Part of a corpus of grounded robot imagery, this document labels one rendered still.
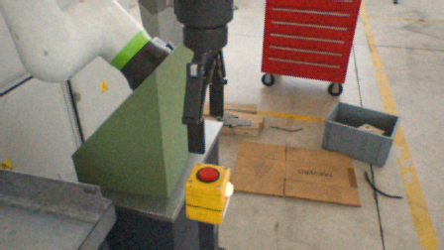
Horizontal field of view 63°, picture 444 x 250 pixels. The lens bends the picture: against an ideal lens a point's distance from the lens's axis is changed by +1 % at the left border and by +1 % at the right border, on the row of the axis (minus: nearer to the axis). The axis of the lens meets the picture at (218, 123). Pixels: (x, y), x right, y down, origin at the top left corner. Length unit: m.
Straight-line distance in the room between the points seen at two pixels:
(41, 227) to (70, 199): 0.07
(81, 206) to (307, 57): 2.43
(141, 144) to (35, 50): 0.29
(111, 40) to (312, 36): 2.18
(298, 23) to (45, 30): 2.31
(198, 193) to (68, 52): 0.41
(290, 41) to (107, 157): 2.25
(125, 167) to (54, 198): 0.18
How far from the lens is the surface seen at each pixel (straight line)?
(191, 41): 0.59
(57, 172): 1.80
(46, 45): 0.84
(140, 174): 0.92
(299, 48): 2.98
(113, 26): 0.94
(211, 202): 0.76
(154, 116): 0.80
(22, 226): 0.83
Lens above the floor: 1.39
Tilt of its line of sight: 32 degrees down
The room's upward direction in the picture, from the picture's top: straight up
